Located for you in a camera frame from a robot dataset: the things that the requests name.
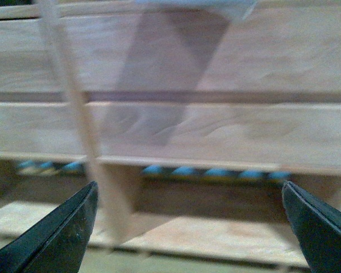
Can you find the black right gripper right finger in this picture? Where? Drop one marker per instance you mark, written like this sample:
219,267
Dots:
317,226

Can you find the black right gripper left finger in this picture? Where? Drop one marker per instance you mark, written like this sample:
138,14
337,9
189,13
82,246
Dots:
57,243

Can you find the light wooden shelf cabinet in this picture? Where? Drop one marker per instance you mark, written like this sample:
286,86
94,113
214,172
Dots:
120,85

